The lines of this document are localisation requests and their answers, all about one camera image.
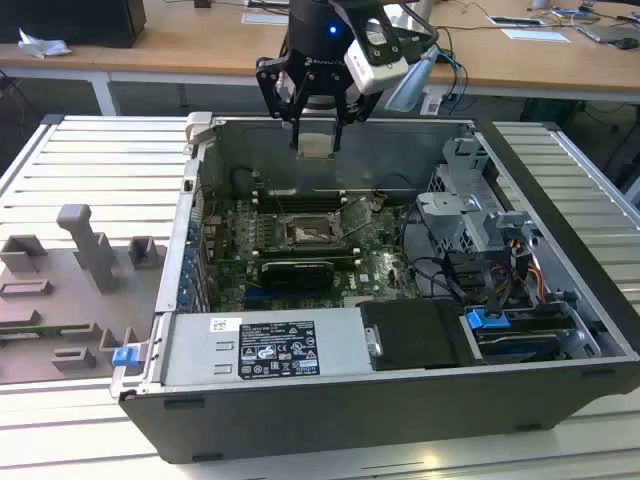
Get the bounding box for black RAM slot row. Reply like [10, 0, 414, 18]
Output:
[253, 246, 362, 262]
[253, 191, 347, 212]

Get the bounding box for crumpled white paper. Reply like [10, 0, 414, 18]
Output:
[17, 26, 71, 59]

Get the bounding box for grey case release handle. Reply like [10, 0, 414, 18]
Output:
[183, 110, 217, 147]

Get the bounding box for green motherboard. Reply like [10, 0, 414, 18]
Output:
[199, 192, 426, 309]

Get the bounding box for black open PC case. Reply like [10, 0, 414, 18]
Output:
[112, 112, 640, 464]

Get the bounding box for black plastic air shroud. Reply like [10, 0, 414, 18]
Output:
[359, 299, 476, 372]

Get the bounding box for blue disk carrier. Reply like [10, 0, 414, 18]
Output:
[463, 306, 510, 331]

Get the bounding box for small square CPU plate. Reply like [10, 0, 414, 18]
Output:
[295, 132, 336, 161]

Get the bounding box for white paper sheet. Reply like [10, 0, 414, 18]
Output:
[501, 27, 572, 45]

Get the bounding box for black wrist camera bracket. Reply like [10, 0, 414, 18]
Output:
[349, 0, 402, 66]

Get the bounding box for silver metal disk cage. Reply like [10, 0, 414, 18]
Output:
[414, 137, 540, 262]

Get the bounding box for grey parts rack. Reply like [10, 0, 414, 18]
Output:
[0, 202, 169, 386]

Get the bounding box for blue and green cables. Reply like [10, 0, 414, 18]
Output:
[439, 49, 470, 104]

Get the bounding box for orange and yellow wires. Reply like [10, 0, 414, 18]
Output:
[503, 238, 545, 302]

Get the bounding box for silver power supply unit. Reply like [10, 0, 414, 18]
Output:
[158, 306, 375, 387]

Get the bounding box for pale blue teach pendant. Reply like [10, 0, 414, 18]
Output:
[383, 47, 442, 114]

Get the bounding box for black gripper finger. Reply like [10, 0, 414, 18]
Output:
[256, 55, 314, 151]
[331, 74, 378, 152]

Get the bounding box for CPU socket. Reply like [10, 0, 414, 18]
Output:
[281, 213, 347, 252]

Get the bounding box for black flat data wire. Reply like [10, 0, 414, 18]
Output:
[442, 252, 504, 319]

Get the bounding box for black box on desk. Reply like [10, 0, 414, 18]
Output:
[0, 0, 147, 50]

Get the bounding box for wooden desk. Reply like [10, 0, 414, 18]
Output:
[0, 0, 640, 105]

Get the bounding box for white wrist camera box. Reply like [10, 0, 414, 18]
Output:
[343, 37, 409, 95]

